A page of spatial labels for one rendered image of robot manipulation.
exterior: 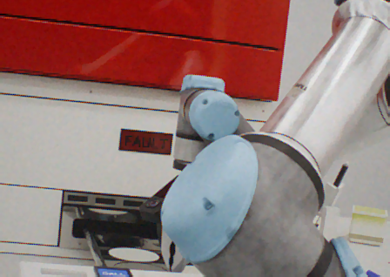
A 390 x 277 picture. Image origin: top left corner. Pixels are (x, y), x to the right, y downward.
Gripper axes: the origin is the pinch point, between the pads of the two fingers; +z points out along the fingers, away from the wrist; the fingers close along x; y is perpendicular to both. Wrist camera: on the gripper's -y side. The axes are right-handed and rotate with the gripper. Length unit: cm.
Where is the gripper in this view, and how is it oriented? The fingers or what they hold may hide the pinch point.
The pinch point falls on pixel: (171, 271)
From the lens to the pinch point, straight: 142.7
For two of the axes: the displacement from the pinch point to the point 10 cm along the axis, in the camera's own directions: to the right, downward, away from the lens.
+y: 6.6, 0.1, 7.5
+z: -1.3, 9.9, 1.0
